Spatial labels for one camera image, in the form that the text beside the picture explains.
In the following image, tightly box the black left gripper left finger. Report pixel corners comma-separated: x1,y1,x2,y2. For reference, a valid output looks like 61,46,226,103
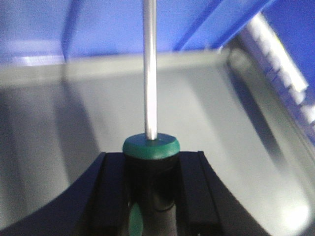
0,152,127,236

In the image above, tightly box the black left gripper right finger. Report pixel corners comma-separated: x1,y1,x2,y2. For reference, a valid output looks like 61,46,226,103
176,151,268,236

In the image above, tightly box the cross screwdriver green black handle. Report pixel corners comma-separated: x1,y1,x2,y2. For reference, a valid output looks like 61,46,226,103
123,0,180,236

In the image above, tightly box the blue bin near right gripper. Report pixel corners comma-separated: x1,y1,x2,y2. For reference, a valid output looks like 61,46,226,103
0,0,315,67

